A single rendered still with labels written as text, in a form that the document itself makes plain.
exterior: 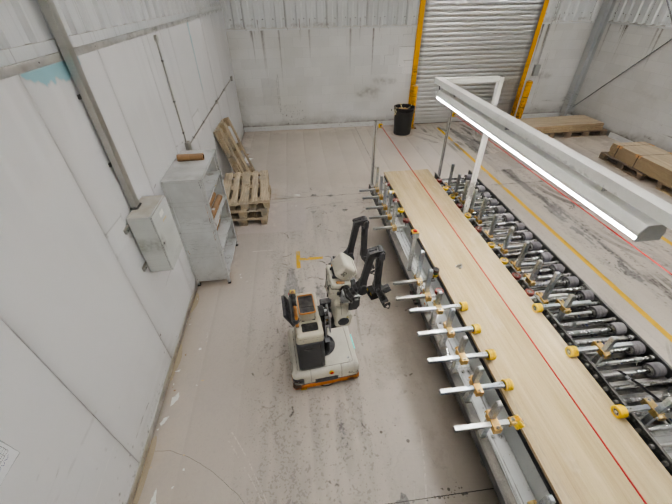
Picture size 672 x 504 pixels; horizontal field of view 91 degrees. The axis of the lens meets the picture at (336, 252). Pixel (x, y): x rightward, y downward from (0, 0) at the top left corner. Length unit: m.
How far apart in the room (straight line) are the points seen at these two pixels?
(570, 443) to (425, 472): 1.17
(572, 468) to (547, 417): 0.30
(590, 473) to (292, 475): 2.09
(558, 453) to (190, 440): 2.86
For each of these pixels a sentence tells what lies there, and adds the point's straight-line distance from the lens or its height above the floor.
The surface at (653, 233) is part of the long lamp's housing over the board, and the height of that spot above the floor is 2.34.
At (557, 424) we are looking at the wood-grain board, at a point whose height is 0.90.
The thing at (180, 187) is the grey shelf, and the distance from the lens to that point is 4.09.
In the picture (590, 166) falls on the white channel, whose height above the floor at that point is 2.46.
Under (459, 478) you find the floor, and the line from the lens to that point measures 3.45.
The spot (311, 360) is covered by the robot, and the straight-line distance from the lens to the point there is 3.27.
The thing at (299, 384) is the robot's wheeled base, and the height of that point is 0.15.
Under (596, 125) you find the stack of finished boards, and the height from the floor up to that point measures 0.27.
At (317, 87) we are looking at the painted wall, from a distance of 10.08.
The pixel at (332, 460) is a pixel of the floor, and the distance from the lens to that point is 3.35.
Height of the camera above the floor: 3.15
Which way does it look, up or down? 38 degrees down
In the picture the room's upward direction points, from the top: 1 degrees counter-clockwise
